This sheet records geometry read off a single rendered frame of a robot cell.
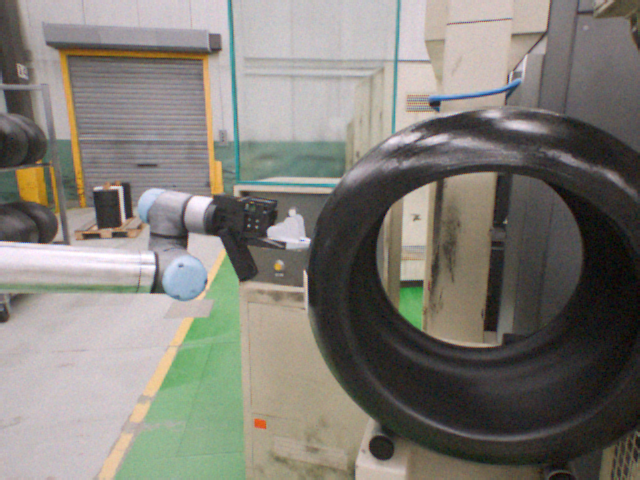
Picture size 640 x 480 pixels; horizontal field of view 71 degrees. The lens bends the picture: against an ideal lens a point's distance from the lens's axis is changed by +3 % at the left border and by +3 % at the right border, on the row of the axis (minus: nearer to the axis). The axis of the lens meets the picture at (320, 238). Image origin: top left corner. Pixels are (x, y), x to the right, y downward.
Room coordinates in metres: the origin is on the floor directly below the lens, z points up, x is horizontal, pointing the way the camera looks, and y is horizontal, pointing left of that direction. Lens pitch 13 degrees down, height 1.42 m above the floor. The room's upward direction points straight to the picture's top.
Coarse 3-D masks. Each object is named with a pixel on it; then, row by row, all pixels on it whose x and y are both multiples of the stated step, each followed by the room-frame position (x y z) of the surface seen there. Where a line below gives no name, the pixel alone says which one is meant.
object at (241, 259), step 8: (224, 232) 0.82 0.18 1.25; (232, 232) 0.83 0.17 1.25; (224, 240) 0.82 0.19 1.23; (232, 240) 0.81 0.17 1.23; (224, 248) 0.82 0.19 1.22; (232, 248) 0.81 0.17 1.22; (240, 248) 0.83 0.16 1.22; (232, 256) 0.81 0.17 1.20; (240, 256) 0.81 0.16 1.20; (248, 256) 0.84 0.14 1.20; (232, 264) 0.82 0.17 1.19; (240, 264) 0.81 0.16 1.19; (248, 264) 0.82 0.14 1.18; (240, 272) 0.81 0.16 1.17; (248, 272) 0.81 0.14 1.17; (256, 272) 0.84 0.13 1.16; (240, 280) 0.81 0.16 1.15
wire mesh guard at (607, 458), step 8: (608, 448) 0.89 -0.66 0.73; (632, 448) 0.79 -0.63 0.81; (608, 456) 0.89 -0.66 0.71; (624, 456) 0.82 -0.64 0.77; (632, 456) 0.79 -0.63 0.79; (608, 464) 0.89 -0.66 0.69; (616, 464) 0.85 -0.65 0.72; (624, 464) 0.82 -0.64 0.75; (600, 472) 0.90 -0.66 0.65; (608, 472) 0.89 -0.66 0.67; (616, 472) 0.84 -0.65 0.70; (632, 472) 0.78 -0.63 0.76
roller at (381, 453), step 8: (376, 424) 0.70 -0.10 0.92; (376, 432) 0.68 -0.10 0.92; (384, 432) 0.67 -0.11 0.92; (376, 440) 0.66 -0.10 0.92; (384, 440) 0.66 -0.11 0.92; (392, 440) 0.66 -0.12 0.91; (376, 448) 0.66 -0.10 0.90; (384, 448) 0.66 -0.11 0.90; (392, 448) 0.65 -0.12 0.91; (376, 456) 0.66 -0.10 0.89; (384, 456) 0.66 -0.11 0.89
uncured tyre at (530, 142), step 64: (448, 128) 0.63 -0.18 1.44; (512, 128) 0.60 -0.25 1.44; (576, 128) 0.60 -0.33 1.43; (384, 192) 0.63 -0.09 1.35; (576, 192) 0.56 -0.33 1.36; (320, 256) 0.67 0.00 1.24; (320, 320) 0.67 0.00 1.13; (384, 320) 0.90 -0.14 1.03; (576, 320) 0.80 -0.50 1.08; (384, 384) 0.64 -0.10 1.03; (448, 384) 0.84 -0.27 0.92; (512, 384) 0.81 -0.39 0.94; (576, 384) 0.73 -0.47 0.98; (448, 448) 0.60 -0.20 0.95; (512, 448) 0.58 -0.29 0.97; (576, 448) 0.56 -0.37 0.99
